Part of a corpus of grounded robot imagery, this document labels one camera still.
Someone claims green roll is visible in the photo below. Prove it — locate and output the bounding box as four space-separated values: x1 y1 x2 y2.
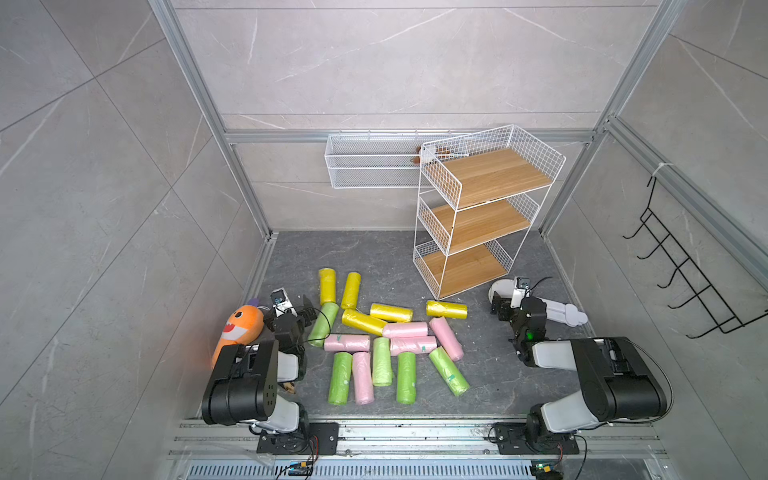
307 302 339 348
372 337 394 387
328 352 353 405
396 352 416 405

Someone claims green roll diagonal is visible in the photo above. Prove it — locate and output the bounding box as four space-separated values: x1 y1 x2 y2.
429 347 470 396

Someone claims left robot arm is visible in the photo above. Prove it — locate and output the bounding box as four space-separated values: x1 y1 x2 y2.
201 293 317 436

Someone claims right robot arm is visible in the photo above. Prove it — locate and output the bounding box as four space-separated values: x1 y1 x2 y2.
490 291 673 449

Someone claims orange carrot plush toy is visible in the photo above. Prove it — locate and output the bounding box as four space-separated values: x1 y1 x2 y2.
211 305 265 367

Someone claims yellow roll right horizontal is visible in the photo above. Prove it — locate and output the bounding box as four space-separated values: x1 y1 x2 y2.
426 300 468 320

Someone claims yellow roll horizontal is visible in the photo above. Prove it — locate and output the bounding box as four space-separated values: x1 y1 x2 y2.
369 303 414 323
426 300 468 320

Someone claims pink roll left horizontal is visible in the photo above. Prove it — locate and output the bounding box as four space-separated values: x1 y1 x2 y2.
323 334 371 353

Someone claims yellow roll far left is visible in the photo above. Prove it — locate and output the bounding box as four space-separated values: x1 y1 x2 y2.
318 268 337 305

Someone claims pink roll right diagonal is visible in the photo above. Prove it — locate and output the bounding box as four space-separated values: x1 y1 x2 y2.
429 317 464 361

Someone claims yellow roll diagonal centre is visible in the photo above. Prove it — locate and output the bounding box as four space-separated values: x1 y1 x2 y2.
342 309 388 336

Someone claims white round paddle object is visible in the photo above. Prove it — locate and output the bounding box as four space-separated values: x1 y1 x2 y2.
488 277 588 327

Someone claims pink roll bottom upright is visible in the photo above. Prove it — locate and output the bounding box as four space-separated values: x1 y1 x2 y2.
352 352 375 405

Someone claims pink roll lower centre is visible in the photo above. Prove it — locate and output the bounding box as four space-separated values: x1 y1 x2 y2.
390 336 438 356

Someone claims yellow roll middle horizontal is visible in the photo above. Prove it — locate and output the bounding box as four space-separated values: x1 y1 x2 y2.
369 303 414 323

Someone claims pink roll upper centre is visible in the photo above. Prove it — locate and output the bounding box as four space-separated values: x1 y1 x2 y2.
382 322 429 339

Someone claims small brown white plush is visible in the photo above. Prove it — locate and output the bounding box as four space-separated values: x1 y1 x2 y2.
411 146 456 165

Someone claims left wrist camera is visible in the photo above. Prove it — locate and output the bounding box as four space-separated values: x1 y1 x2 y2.
270 288 295 317

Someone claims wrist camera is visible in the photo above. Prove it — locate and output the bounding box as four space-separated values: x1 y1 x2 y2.
270 288 295 317
511 276 531 308

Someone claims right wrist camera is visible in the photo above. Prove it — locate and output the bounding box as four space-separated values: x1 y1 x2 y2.
511 276 531 308

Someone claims white wire three-tier shelf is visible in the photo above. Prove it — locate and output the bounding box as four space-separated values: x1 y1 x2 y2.
413 125 566 300

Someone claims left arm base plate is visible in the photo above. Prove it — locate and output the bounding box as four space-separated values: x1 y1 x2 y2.
256 422 340 456

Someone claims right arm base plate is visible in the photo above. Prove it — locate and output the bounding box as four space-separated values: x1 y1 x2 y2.
488 422 580 456

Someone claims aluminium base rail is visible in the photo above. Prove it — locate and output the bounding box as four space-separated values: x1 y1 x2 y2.
164 417 667 461

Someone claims white wire wall basket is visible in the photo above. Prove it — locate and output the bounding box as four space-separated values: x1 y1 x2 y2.
324 133 425 189

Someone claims black wire wall hook rack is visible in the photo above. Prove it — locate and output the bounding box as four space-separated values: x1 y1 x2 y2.
622 176 767 340

